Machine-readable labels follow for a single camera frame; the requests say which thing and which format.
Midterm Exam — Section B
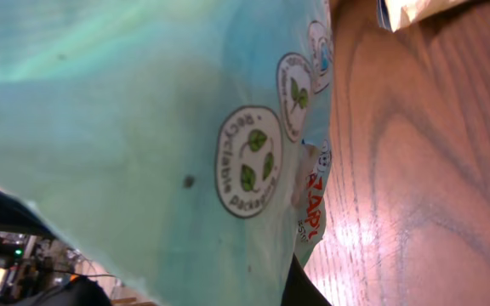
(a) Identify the teal snack packet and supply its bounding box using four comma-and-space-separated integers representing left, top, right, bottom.
0, 0, 332, 305

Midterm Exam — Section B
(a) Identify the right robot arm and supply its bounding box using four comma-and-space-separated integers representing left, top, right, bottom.
0, 191, 328, 306

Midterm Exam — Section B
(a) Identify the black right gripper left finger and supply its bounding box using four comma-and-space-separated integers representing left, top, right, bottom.
0, 190, 56, 238

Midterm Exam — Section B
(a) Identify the yellow snack bag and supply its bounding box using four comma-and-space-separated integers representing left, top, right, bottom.
376, 0, 469, 32

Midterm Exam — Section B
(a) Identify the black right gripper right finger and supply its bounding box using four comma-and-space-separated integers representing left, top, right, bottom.
281, 255, 331, 306

